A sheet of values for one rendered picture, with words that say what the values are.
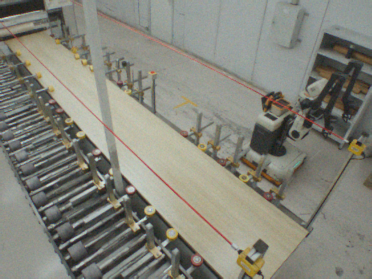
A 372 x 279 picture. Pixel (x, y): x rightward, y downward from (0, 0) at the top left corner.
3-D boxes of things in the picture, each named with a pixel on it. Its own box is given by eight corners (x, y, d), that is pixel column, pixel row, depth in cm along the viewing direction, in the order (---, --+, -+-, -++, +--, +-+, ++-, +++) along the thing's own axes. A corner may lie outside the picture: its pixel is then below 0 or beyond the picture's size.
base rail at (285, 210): (61, 44, 493) (60, 38, 486) (310, 232, 220) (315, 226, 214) (57, 44, 489) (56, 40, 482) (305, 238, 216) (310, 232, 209)
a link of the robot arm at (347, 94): (359, 61, 251) (355, 64, 246) (365, 63, 248) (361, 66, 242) (343, 97, 279) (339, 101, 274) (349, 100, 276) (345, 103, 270)
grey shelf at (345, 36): (303, 111, 467) (335, 24, 365) (351, 137, 419) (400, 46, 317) (290, 121, 444) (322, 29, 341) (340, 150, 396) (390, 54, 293)
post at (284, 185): (274, 202, 236) (291, 165, 204) (278, 205, 234) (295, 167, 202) (272, 204, 234) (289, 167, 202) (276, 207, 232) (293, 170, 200)
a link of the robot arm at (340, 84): (343, 72, 228) (339, 76, 223) (349, 76, 225) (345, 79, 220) (325, 111, 258) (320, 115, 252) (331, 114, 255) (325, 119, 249)
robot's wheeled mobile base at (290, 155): (236, 159, 366) (240, 145, 350) (264, 139, 400) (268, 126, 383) (278, 188, 330) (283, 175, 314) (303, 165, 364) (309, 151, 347)
